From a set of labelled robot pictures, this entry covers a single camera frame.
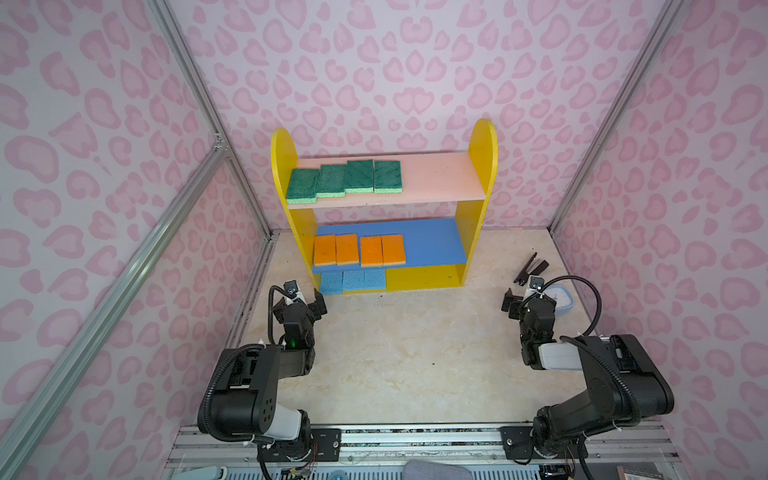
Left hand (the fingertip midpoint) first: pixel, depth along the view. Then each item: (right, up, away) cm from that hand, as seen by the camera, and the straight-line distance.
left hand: (301, 289), depth 90 cm
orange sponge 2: (+13, +12, +5) cm, 19 cm away
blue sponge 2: (+14, +2, +13) cm, 19 cm away
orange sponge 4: (+28, +12, +5) cm, 31 cm away
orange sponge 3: (+21, +11, +3) cm, 24 cm away
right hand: (+69, 0, +1) cm, 69 cm away
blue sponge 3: (+21, +2, +13) cm, 25 cm away
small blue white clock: (+83, -3, +8) cm, 84 cm away
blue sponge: (+6, +1, +13) cm, 14 cm away
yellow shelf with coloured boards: (+36, +26, +30) cm, 54 cm away
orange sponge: (+7, +12, +3) cm, 14 cm away
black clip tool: (+78, +5, +15) cm, 79 cm away
